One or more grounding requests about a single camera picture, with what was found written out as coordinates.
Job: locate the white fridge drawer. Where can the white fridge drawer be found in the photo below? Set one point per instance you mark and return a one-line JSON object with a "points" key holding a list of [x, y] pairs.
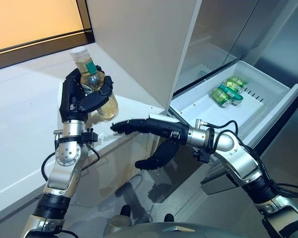
{"points": [[250, 109]]}

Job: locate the black framed window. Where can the black framed window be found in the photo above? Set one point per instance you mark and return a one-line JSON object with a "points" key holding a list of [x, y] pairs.
{"points": [[27, 24]]}

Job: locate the bright green drink can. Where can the bright green drink can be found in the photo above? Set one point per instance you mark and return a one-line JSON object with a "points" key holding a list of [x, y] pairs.
{"points": [[219, 98], [237, 83]]}

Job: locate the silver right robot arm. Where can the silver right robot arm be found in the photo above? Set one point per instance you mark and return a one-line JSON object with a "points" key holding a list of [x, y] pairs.
{"points": [[241, 163]]}

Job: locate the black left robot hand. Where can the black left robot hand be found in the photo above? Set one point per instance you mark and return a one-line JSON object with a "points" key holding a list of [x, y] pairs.
{"points": [[72, 99]]}

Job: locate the white counter cabinet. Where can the white counter cabinet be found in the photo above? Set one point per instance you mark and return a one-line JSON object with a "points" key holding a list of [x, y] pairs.
{"points": [[20, 124]]}

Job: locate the dark green drink can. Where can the dark green drink can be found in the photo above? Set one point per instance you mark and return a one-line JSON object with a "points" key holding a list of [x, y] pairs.
{"points": [[229, 91]]}

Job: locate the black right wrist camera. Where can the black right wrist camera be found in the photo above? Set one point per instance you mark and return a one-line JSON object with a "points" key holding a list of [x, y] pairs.
{"points": [[202, 156]]}

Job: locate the clear tea bottle white cap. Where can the clear tea bottle white cap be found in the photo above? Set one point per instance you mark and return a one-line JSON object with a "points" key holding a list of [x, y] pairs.
{"points": [[89, 74]]}

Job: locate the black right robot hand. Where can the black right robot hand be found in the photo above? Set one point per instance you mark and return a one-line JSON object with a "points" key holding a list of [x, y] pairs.
{"points": [[164, 126]]}

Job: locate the white tall cabinet panel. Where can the white tall cabinet panel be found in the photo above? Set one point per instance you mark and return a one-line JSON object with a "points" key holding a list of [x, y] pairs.
{"points": [[139, 49]]}

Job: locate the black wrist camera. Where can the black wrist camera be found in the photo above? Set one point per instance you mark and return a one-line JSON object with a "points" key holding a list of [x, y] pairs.
{"points": [[90, 136], [202, 156]]}

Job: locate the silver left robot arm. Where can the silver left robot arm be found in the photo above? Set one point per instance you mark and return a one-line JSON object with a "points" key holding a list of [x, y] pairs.
{"points": [[62, 168]]}

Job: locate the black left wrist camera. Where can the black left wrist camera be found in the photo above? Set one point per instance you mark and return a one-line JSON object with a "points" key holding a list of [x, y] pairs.
{"points": [[90, 136]]}

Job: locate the grey robot torso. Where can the grey robot torso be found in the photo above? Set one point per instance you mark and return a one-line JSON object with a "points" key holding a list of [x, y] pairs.
{"points": [[183, 230]]}

